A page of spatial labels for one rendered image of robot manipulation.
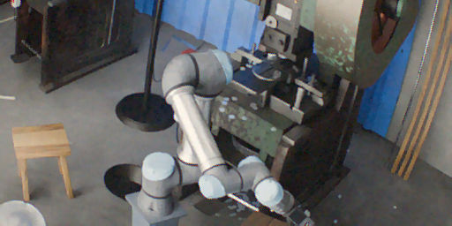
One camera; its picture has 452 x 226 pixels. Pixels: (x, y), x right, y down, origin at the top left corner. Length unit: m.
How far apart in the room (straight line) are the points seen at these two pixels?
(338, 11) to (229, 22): 2.34
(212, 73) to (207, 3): 2.41
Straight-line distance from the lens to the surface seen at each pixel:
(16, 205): 2.41
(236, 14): 4.20
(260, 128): 2.55
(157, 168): 2.11
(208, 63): 1.93
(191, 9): 4.45
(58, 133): 2.80
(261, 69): 2.58
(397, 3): 2.25
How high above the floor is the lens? 2.01
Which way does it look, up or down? 32 degrees down
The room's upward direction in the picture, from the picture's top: 11 degrees clockwise
